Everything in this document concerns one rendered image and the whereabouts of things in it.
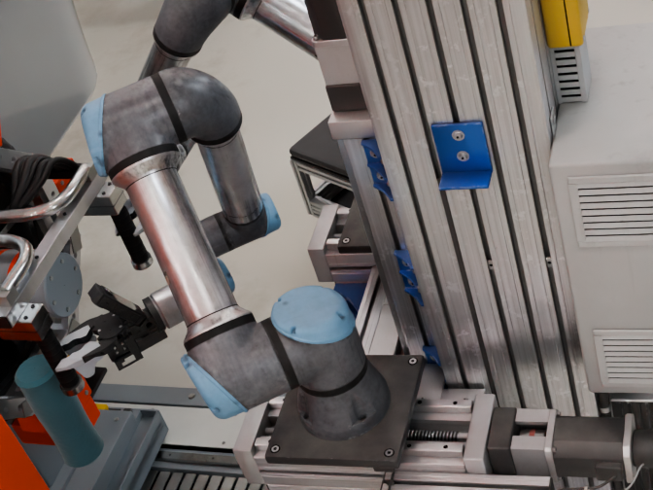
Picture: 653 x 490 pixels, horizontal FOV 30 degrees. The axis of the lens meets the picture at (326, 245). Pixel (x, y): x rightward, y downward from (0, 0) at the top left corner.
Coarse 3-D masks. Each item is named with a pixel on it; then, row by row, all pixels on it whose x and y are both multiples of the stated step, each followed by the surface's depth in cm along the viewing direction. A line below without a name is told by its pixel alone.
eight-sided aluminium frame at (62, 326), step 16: (0, 160) 241; (16, 160) 246; (48, 192) 256; (48, 224) 263; (80, 240) 266; (80, 256) 267; (64, 320) 263; (64, 336) 262; (32, 352) 260; (16, 384) 254; (0, 400) 242; (16, 400) 246; (16, 416) 246
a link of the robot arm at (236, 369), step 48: (144, 96) 187; (96, 144) 186; (144, 144) 186; (144, 192) 186; (192, 240) 186; (192, 288) 184; (192, 336) 183; (240, 336) 182; (240, 384) 181; (288, 384) 184
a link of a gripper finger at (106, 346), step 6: (102, 342) 223; (108, 342) 223; (114, 342) 223; (96, 348) 222; (102, 348) 222; (108, 348) 222; (90, 354) 221; (96, 354) 222; (102, 354) 222; (84, 360) 222
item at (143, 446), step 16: (144, 416) 305; (160, 416) 304; (144, 432) 301; (160, 432) 304; (128, 448) 298; (144, 448) 296; (128, 464) 295; (144, 464) 296; (112, 480) 292; (128, 480) 290; (144, 480) 296
